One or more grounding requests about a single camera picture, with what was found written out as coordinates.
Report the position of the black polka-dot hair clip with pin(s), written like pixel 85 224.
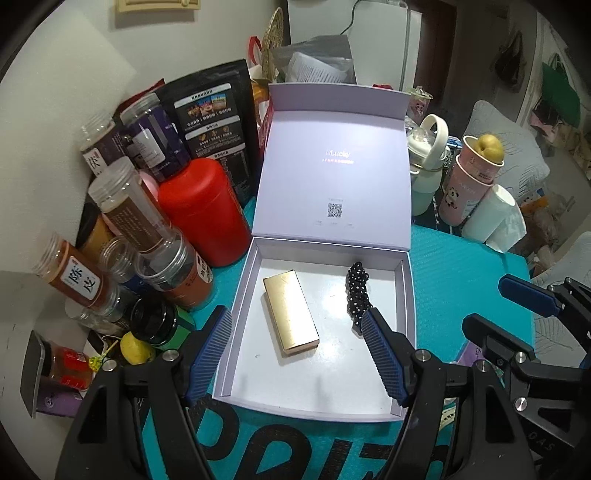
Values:
pixel 358 295

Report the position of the orange packet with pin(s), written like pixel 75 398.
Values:
pixel 259 99

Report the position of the yellow pear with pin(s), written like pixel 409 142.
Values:
pixel 490 147

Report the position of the clear jar with dark label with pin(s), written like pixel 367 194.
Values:
pixel 99 147

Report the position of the grey quilted cushion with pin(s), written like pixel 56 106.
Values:
pixel 512 134

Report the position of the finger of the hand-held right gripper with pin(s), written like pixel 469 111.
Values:
pixel 496 339
pixel 531 295

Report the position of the pink panda cup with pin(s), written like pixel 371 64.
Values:
pixel 457 198

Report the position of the black printed pouch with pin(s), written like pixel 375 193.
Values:
pixel 207 115

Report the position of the clear jar with brown label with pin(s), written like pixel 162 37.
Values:
pixel 134 212

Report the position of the white rectangular device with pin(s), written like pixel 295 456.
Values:
pixel 33 374

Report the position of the green bag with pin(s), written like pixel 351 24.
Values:
pixel 561 92

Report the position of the pink paper cup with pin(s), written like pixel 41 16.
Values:
pixel 478 164

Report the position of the lavender gift box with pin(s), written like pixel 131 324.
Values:
pixel 332 184

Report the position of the yellow-green charm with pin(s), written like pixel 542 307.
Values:
pixel 94 362

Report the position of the grey plastic bag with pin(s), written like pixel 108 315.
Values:
pixel 323 46

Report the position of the wooden picture frame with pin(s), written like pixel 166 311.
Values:
pixel 143 5

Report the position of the red plastic canister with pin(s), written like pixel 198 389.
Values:
pixel 203 212

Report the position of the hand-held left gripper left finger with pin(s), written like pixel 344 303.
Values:
pixel 211 357

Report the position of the red-labelled jar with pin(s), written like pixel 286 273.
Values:
pixel 69 369

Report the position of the clear jar with dark contents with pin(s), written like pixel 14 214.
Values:
pixel 104 316

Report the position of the jar with red-brown contents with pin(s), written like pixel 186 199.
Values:
pixel 78 277

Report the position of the pink round object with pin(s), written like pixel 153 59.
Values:
pixel 150 187

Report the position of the clear jar with purple label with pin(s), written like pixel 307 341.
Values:
pixel 152 138

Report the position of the small yellow fruit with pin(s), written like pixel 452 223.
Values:
pixel 136 349

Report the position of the woven straw fan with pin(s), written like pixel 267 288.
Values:
pixel 273 41

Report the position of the white tissue roll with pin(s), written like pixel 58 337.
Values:
pixel 489 217

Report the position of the white printed paper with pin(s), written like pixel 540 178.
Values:
pixel 314 69

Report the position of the purple packet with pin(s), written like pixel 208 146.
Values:
pixel 57 404

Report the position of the leaf-pattern grey cloth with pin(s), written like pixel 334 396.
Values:
pixel 558 337

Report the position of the white cabinet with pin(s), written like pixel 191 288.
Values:
pixel 378 37

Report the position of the orange jar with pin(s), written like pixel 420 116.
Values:
pixel 94 237

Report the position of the dark hanging bag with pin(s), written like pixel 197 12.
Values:
pixel 510 57

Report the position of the gold rectangular box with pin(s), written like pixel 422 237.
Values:
pixel 291 314

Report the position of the small cup with pink print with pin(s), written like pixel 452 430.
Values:
pixel 420 104

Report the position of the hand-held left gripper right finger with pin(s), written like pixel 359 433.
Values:
pixel 381 355

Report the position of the green jar with black lid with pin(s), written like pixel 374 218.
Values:
pixel 157 323

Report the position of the small clear jar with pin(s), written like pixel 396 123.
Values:
pixel 115 258

